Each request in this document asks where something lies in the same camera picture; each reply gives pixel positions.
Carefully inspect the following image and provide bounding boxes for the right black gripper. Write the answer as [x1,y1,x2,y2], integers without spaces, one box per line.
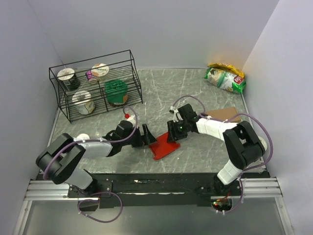
[166,119,189,143]

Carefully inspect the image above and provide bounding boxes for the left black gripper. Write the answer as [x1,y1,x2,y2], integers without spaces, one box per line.
[121,123,157,147]

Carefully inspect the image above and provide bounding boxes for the red paper box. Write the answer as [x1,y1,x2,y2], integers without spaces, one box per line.
[149,132,180,161]

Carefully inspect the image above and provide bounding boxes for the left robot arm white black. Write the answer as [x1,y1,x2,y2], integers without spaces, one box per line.
[36,120,157,197]

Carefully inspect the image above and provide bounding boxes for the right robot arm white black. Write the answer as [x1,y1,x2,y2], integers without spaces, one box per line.
[167,104,267,195]

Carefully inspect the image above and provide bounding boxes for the brown cardboard box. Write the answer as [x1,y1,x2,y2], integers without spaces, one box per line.
[203,107,238,121]

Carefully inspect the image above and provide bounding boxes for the green lidded jar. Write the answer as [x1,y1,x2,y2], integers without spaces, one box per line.
[104,79,128,106]

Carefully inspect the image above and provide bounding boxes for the metal tin can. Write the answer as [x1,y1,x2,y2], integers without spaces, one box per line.
[76,133,90,141]

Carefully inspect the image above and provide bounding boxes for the green chips bag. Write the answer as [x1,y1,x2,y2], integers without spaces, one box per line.
[203,67,246,94]

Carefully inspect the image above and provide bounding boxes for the white cup lower shelf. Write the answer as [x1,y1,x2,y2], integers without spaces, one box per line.
[72,91,95,115]

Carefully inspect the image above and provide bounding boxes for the white yogurt cup orange label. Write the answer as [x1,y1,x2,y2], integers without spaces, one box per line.
[91,63,110,81]

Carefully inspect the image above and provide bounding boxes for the yellow chips bag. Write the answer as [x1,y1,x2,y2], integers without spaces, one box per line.
[207,63,245,78]

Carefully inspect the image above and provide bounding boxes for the small purple white cup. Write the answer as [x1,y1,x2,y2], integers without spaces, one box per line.
[86,71,95,80]

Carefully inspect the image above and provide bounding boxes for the foil lid dark cup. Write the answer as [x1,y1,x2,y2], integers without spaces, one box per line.
[57,68,80,91]

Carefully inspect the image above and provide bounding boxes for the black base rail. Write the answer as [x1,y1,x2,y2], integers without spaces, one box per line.
[35,171,271,209]

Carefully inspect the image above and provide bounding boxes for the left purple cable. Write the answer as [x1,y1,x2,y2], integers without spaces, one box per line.
[43,106,140,223]

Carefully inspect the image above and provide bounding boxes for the purple cable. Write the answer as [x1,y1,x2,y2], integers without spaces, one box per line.
[43,106,140,223]
[172,94,274,214]

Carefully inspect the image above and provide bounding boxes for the black wire rack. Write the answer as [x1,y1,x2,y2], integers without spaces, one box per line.
[49,49,143,122]

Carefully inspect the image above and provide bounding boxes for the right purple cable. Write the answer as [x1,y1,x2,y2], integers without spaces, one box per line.
[172,94,274,214]

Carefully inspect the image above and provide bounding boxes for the aluminium frame rail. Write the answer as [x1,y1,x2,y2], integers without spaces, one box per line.
[13,156,295,235]

